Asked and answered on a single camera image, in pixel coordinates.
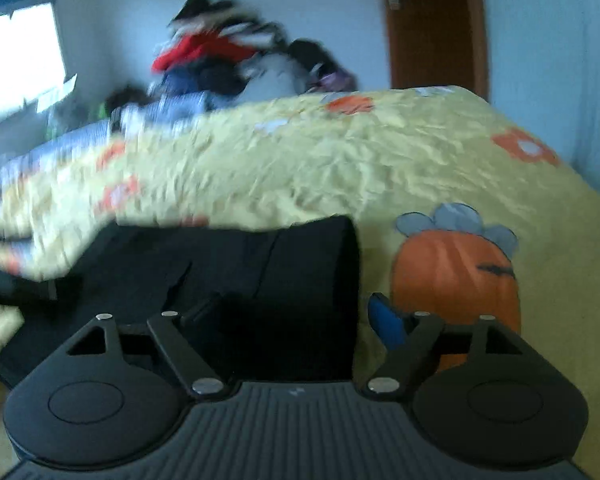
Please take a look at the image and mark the window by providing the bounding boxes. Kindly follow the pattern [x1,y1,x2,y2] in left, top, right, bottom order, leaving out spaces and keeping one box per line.
[0,2,69,134]

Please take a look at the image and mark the grey stuffed bag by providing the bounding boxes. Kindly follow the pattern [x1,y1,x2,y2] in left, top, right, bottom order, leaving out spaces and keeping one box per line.
[240,54,312,107]

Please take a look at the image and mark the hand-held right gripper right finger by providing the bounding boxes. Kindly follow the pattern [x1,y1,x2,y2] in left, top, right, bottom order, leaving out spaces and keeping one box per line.
[362,292,529,402]

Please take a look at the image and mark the black pants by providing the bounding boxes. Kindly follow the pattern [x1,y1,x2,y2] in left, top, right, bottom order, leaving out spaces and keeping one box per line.
[0,214,364,387]

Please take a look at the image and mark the brown wooden door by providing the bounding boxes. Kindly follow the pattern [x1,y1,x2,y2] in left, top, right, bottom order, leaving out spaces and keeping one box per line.
[375,0,492,104]

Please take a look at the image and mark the black backpack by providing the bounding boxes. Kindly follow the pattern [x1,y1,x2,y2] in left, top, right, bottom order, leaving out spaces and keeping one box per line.
[287,39,342,94]

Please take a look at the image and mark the pile of folded clothes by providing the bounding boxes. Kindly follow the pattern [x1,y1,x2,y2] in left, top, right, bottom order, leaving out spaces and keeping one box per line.
[152,0,292,102]

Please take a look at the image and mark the yellow cartoon printed bedsheet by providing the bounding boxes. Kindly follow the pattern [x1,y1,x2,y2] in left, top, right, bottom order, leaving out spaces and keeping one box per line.
[0,85,600,466]

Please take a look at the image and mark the purple cloth item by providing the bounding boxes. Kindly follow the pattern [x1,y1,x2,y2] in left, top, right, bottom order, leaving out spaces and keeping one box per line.
[320,70,357,92]

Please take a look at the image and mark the red puffer jacket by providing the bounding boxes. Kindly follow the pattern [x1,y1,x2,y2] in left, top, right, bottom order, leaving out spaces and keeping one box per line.
[152,32,259,74]

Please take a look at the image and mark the white wardrobe with flower stickers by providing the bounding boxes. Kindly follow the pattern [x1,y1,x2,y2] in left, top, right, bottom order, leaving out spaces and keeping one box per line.
[480,0,600,201]

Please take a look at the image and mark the black duffel bag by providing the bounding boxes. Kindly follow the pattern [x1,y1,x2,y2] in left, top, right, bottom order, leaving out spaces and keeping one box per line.
[105,85,149,112]

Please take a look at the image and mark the blue quilted blanket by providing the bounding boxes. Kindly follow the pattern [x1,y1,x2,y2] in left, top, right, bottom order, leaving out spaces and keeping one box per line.
[0,92,217,197]

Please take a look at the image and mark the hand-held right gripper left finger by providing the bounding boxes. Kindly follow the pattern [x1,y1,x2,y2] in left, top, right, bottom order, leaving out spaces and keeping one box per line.
[66,296,227,402]

